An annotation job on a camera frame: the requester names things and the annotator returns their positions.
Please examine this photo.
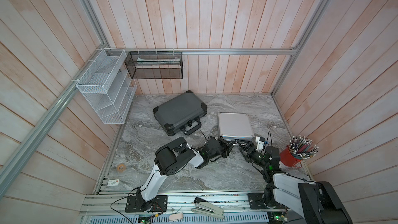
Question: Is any grey stapler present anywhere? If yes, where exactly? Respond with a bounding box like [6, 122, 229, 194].
[191, 197, 224, 219]

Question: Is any tape roll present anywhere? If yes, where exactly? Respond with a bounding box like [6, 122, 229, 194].
[117, 163, 126, 173]

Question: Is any pink eraser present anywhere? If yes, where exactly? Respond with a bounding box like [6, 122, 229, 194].
[169, 213, 184, 222]

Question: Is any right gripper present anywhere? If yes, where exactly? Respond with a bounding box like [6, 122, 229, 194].
[238, 139, 269, 171]

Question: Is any white label card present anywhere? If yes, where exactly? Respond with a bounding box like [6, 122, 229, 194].
[107, 179, 120, 187]

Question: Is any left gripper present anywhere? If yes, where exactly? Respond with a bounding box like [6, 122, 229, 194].
[208, 137, 236, 160]

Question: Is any white wire mesh shelf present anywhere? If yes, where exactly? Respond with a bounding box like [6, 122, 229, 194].
[77, 48, 137, 124]

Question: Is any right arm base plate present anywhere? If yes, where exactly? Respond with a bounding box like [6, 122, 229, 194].
[247, 191, 278, 209]

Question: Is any silver aluminium poker case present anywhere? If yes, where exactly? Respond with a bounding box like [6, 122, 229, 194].
[218, 113, 255, 141]

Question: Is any black mesh basket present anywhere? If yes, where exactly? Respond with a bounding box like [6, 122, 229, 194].
[124, 51, 183, 80]

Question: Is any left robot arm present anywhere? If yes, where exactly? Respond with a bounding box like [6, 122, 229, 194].
[136, 137, 234, 203]

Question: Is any red pencil cup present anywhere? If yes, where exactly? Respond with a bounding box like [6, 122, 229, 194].
[280, 148, 301, 167]

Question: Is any dark grey poker case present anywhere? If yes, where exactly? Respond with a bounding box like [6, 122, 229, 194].
[153, 90, 208, 136]

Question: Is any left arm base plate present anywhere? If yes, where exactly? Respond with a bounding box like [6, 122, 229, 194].
[125, 195, 168, 213]

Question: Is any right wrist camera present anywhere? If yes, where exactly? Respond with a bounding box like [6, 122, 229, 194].
[255, 136, 267, 151]

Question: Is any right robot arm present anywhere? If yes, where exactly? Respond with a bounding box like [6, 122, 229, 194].
[237, 140, 352, 224]

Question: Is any bundle of pencils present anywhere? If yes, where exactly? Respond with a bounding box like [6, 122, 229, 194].
[287, 135, 319, 160]

